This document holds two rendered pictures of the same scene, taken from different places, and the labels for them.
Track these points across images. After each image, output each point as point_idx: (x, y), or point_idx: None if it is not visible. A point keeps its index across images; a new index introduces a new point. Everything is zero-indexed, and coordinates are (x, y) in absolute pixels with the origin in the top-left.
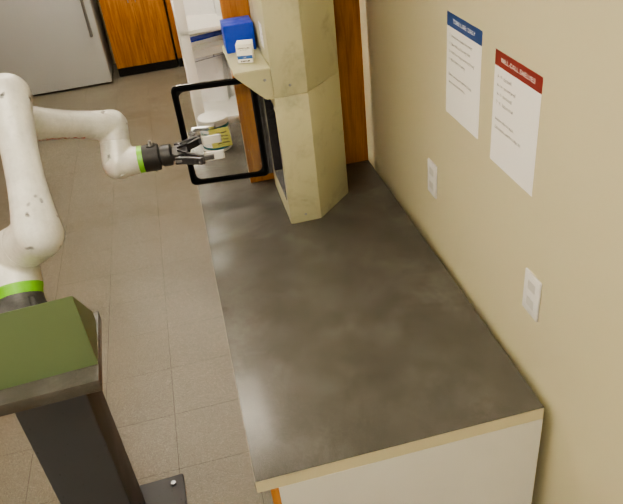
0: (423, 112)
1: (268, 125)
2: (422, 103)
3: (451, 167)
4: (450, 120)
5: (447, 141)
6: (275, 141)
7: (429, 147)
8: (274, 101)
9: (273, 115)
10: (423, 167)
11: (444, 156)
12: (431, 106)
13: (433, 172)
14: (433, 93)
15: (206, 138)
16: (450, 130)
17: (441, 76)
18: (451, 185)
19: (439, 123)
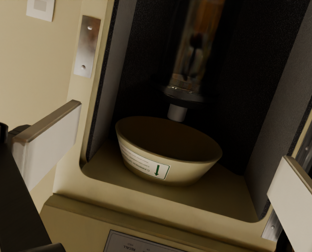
0: (62, 76)
1: (305, 109)
2: (63, 86)
3: None
4: None
5: None
6: None
7: (49, 35)
8: (58, 187)
9: (288, 130)
10: (74, 3)
11: (5, 33)
12: (37, 85)
13: (33, 6)
14: (30, 99)
15: (296, 237)
16: None
17: (8, 117)
18: None
19: (17, 69)
